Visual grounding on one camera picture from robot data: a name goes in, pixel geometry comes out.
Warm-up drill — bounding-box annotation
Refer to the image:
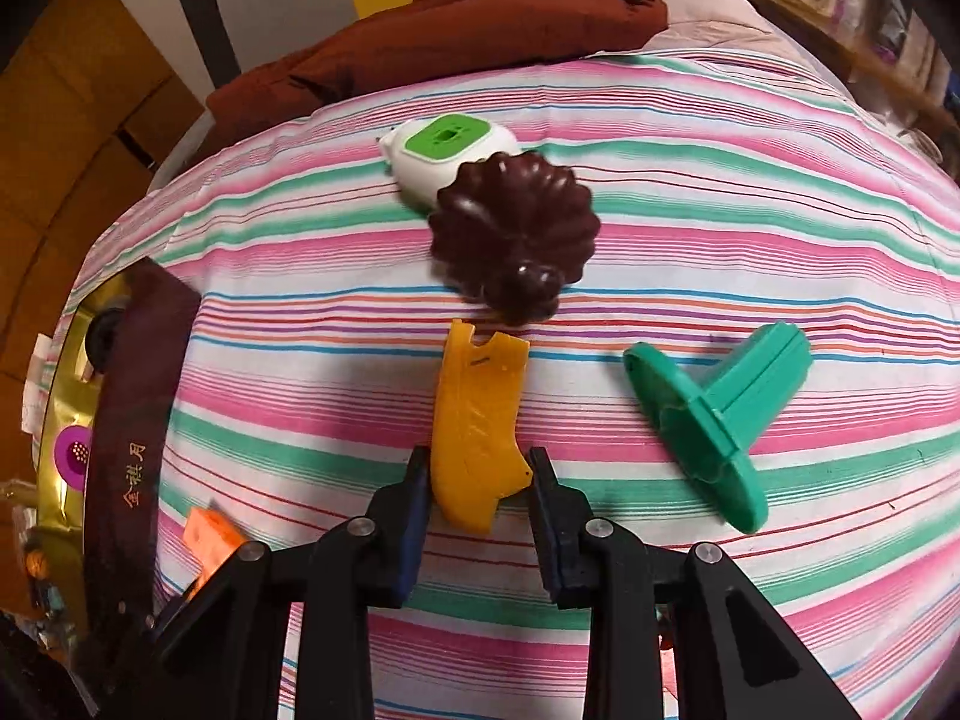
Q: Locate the orange plastic piece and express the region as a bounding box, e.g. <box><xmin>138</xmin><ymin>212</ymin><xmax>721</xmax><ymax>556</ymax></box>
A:
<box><xmin>431</xmin><ymin>319</ymin><xmax>535</xmax><ymax>533</ymax></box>

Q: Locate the gold tin box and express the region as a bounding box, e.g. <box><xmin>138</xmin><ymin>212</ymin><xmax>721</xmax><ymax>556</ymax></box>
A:
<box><xmin>30</xmin><ymin>255</ymin><xmax>203</xmax><ymax>646</ymax></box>

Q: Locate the orange cube block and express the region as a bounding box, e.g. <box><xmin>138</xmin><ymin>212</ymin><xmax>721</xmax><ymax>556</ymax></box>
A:
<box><xmin>182</xmin><ymin>508</ymin><xmax>248</xmax><ymax>601</ymax></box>

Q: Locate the reddish brown quilt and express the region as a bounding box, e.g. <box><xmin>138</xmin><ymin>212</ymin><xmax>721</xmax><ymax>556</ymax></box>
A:
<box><xmin>204</xmin><ymin>0</ymin><xmax>668</xmax><ymax>158</ymax></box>

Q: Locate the wooden wardrobe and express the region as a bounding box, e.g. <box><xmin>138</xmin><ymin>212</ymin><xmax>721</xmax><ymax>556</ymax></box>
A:
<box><xmin>0</xmin><ymin>0</ymin><xmax>207</xmax><ymax>391</ymax></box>

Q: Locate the green plastic stand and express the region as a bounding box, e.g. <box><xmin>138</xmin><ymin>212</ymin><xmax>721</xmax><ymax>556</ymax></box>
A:
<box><xmin>622</xmin><ymin>320</ymin><xmax>815</xmax><ymax>535</ymax></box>

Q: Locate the white green plastic device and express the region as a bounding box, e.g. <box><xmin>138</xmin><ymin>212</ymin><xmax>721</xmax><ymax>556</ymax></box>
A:
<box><xmin>377</xmin><ymin>112</ymin><xmax>518</xmax><ymax>209</ymax></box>

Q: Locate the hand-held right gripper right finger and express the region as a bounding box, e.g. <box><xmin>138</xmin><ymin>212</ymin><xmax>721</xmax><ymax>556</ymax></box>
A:
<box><xmin>527</xmin><ymin>448</ymin><xmax>863</xmax><ymax>720</ymax></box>

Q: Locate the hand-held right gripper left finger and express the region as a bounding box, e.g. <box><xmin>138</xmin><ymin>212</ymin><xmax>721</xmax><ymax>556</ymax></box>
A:
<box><xmin>154</xmin><ymin>446</ymin><xmax>432</xmax><ymax>720</ymax></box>

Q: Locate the black rolled mat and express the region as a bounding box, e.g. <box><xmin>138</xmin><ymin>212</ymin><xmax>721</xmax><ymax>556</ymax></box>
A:
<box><xmin>174</xmin><ymin>0</ymin><xmax>245</xmax><ymax>91</ymax></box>

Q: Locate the wooden shelf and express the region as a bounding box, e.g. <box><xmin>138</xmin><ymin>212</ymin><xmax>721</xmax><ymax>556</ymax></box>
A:
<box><xmin>724</xmin><ymin>0</ymin><xmax>960</xmax><ymax>166</ymax></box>

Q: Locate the grey black cylinder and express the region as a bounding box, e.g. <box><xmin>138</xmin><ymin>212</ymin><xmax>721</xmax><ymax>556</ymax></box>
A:
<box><xmin>86</xmin><ymin>307</ymin><xmax>125</xmax><ymax>365</ymax></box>

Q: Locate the pink pillow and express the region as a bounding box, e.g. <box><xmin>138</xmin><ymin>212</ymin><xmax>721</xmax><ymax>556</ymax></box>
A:
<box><xmin>585</xmin><ymin>0</ymin><xmax>841</xmax><ymax>91</ymax></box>

